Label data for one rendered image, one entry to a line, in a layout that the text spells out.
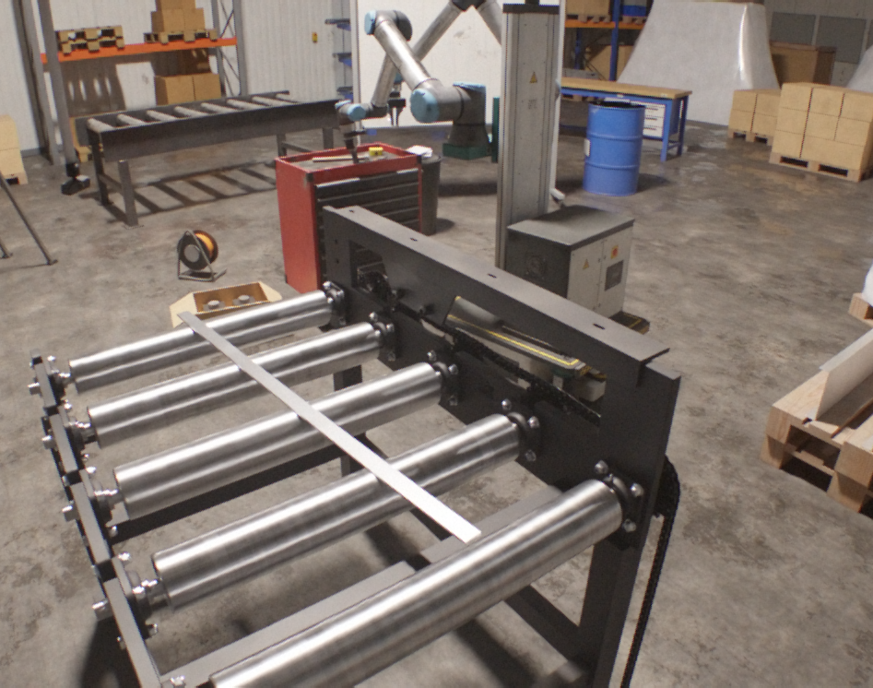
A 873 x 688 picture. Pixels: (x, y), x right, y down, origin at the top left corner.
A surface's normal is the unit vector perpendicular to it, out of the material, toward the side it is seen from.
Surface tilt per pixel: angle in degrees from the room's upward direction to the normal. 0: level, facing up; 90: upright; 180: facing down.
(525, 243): 90
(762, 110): 90
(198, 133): 90
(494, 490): 0
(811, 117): 90
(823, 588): 0
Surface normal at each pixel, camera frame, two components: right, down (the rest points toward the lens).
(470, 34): 0.20, 0.45
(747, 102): -0.79, 0.29
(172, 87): 0.58, 0.37
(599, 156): -0.61, 0.36
